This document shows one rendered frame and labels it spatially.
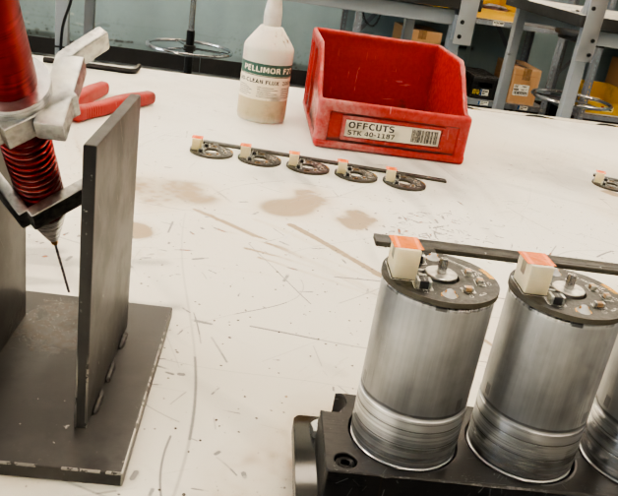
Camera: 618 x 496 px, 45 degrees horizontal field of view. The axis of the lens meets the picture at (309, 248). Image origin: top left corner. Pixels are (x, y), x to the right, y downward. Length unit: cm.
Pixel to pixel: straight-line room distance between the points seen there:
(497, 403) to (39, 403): 11
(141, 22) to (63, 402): 445
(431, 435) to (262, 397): 7
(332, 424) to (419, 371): 3
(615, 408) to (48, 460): 13
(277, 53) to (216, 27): 412
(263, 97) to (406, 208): 16
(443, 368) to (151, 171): 26
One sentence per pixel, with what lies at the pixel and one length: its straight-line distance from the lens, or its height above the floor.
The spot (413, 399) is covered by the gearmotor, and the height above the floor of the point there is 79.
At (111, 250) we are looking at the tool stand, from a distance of 20.
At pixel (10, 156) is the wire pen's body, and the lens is 17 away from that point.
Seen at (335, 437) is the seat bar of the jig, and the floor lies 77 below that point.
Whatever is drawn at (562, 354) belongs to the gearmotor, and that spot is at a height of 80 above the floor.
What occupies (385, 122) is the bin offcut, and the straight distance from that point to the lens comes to 48.
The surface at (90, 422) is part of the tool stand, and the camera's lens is 20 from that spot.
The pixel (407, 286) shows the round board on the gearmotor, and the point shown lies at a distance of 15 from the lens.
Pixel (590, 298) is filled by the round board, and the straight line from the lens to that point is 17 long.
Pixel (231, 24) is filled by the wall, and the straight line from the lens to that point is 462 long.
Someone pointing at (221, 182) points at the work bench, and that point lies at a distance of 39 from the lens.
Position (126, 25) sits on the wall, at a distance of 464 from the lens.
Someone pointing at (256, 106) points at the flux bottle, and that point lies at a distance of 51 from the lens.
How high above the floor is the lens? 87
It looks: 23 degrees down
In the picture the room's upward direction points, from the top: 9 degrees clockwise
